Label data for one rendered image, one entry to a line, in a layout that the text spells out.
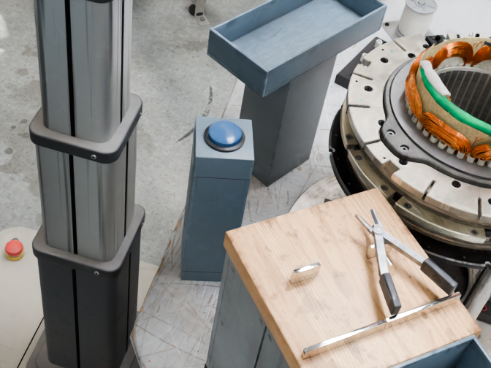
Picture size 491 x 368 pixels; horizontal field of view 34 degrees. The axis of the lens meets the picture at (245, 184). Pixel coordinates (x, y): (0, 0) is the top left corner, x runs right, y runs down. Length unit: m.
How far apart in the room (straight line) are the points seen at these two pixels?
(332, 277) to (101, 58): 0.40
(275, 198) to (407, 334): 0.50
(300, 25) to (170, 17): 1.72
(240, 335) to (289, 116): 0.40
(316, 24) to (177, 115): 1.35
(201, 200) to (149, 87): 1.60
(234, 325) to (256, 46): 0.41
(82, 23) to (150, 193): 1.33
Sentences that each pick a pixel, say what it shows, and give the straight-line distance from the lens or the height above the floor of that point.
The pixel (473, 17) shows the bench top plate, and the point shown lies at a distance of 1.76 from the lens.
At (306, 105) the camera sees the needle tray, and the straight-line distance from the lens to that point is 1.20.
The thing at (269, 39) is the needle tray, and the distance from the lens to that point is 1.14.
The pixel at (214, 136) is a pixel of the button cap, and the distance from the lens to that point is 0.96.
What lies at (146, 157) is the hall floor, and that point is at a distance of 2.36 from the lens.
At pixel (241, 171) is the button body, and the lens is 0.97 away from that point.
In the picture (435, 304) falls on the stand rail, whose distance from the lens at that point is 0.82.
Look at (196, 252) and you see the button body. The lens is 1.09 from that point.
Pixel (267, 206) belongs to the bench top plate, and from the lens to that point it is 1.24.
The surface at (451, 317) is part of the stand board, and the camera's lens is 0.83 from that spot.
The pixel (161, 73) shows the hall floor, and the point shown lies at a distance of 2.64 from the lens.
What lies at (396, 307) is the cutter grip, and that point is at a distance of 0.78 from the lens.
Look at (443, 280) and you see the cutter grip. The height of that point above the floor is 1.09.
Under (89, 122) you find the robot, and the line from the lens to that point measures 1.09.
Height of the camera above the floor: 1.71
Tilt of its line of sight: 48 degrees down
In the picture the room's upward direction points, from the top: 11 degrees clockwise
